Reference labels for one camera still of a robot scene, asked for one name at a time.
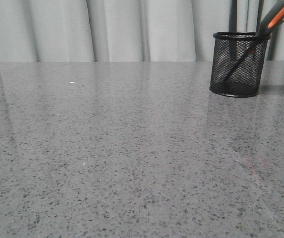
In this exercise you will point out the grey orange handled scissors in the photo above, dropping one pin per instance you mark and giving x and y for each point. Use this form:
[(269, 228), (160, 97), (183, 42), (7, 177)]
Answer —
[(271, 21)]

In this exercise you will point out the grey pleated curtain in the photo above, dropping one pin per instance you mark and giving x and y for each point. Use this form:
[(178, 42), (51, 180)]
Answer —
[(121, 30)]

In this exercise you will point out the black wire mesh bucket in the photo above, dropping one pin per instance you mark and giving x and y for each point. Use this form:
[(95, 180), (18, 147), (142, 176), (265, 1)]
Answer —
[(228, 49)]

